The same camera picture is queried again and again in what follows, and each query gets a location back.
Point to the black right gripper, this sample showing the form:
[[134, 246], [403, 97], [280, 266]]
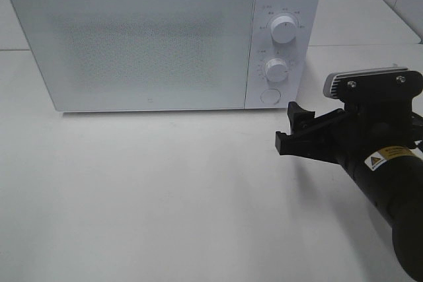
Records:
[[376, 134]]

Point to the white round door button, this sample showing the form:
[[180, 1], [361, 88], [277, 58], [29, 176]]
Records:
[[270, 96]]

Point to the white microwave door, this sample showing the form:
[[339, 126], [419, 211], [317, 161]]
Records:
[[124, 55]]

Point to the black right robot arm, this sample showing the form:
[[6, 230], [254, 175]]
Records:
[[396, 192]]

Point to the lower white round knob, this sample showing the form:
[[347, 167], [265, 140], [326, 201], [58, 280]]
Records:
[[276, 70]]

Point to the white round knob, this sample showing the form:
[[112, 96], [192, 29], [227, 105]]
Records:
[[276, 70], [283, 28]]

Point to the upper white round knob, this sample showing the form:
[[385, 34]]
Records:
[[283, 28]]

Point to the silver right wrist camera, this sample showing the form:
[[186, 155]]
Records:
[[373, 85]]

